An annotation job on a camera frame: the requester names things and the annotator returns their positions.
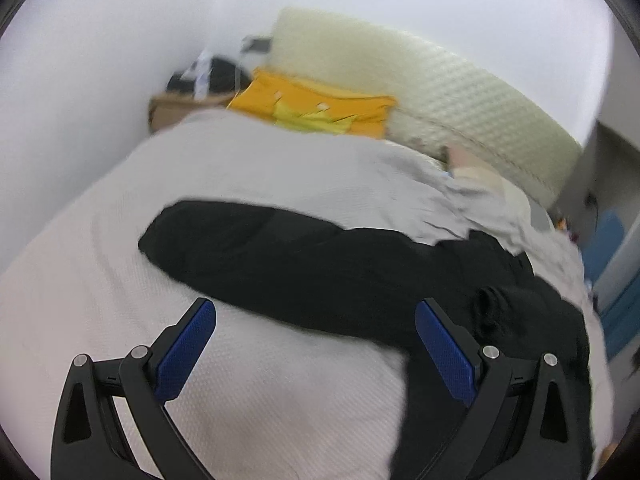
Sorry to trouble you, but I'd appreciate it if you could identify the black puffer jacket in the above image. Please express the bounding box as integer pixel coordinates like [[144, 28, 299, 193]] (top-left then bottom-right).
[[137, 200, 596, 480]]

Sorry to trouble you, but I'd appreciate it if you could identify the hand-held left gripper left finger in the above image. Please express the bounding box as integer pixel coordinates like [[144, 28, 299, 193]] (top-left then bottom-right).
[[50, 297, 217, 480]]

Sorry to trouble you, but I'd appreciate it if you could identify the white dotted bed sheet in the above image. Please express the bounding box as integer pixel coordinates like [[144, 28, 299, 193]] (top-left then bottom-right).
[[0, 195, 416, 480]]

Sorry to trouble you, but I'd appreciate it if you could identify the row of small bottles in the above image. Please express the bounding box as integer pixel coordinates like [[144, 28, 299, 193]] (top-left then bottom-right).
[[559, 216, 582, 247]]

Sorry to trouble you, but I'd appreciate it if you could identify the patchwork pillow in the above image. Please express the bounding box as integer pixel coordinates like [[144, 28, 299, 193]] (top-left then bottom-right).
[[445, 145, 556, 231]]

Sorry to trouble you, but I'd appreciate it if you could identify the yellow crown print pillow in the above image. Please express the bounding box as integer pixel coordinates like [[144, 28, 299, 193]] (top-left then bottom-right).
[[227, 67, 399, 139]]

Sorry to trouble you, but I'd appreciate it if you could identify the white bottle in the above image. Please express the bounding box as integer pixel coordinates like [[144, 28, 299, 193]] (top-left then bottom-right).
[[192, 52, 213, 96]]

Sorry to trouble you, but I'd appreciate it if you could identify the cream quilted headboard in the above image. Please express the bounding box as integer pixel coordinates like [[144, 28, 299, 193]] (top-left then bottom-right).
[[270, 7, 583, 211]]

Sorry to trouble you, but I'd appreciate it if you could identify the wooden nightstand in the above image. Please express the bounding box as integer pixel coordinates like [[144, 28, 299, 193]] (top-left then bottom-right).
[[149, 92, 236, 133]]

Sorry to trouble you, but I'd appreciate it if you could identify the black and white bag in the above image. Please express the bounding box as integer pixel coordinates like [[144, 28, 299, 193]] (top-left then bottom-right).
[[167, 57, 256, 97]]

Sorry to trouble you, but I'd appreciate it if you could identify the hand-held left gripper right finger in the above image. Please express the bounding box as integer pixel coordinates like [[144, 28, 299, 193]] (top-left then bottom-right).
[[414, 297, 593, 480]]

